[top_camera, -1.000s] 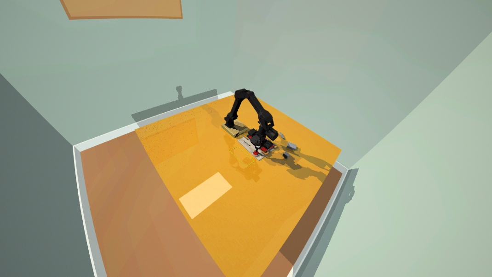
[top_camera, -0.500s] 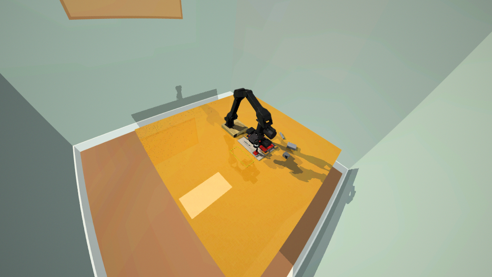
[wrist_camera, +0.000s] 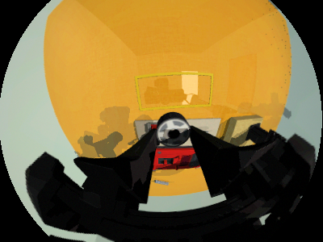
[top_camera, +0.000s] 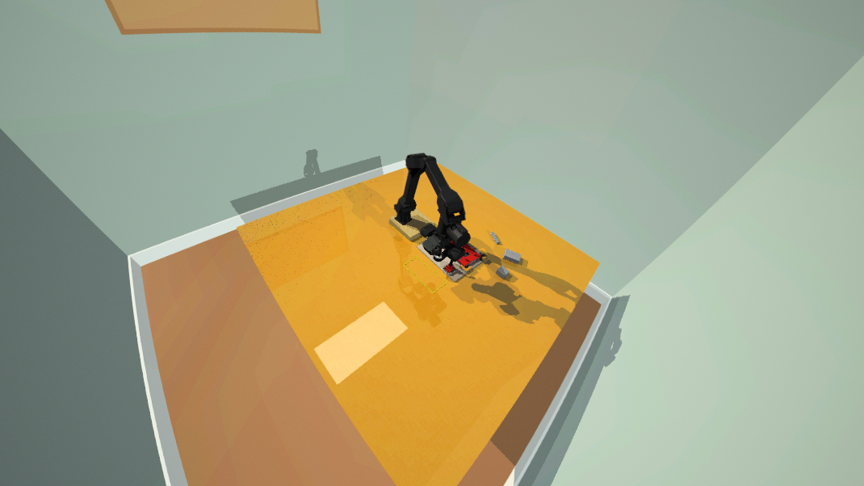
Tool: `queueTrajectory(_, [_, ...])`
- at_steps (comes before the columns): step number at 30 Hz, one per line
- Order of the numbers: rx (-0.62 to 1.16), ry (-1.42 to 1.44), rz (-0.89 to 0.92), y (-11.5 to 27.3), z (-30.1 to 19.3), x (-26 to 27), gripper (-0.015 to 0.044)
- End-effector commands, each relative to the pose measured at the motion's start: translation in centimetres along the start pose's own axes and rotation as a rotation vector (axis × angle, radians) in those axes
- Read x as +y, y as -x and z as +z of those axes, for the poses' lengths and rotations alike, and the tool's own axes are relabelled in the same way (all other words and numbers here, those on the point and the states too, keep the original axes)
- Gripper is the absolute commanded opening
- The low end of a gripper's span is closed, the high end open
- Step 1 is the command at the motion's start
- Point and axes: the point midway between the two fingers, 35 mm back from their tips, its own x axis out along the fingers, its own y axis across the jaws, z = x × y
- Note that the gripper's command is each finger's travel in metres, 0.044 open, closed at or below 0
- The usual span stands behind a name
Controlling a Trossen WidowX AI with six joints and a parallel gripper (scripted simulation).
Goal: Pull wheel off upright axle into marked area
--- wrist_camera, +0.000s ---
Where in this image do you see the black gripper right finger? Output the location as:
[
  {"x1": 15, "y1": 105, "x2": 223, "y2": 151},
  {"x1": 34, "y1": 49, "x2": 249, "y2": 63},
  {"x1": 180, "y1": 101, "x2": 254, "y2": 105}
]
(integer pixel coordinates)
[{"x1": 190, "y1": 125, "x2": 277, "y2": 198}]

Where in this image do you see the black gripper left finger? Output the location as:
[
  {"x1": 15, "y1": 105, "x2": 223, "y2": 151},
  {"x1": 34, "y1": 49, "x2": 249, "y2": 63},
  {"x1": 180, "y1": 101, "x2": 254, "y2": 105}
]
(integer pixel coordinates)
[{"x1": 73, "y1": 127, "x2": 157, "y2": 204}]

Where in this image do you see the black tyre with grey rim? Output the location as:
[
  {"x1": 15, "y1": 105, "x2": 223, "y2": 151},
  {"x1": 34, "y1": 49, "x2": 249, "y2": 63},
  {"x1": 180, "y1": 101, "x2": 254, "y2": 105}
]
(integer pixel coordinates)
[{"x1": 156, "y1": 111, "x2": 191, "y2": 147}]

